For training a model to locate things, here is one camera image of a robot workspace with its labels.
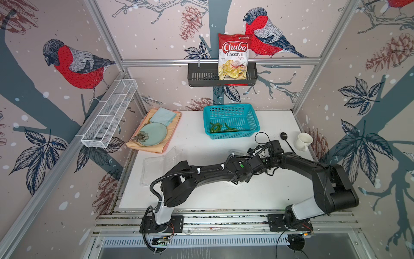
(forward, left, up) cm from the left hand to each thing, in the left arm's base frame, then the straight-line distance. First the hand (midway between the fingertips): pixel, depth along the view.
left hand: (243, 166), depth 83 cm
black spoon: (+24, -31, -7) cm, 40 cm away
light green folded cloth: (+44, +53, -9) cm, 70 cm away
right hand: (+2, -3, -5) cm, 6 cm away
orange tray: (+16, +48, -7) cm, 51 cm away
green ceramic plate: (+27, +58, -9) cm, 65 cm away
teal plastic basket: (+39, +3, -9) cm, 40 cm away
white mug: (+17, -39, -1) cm, 43 cm away
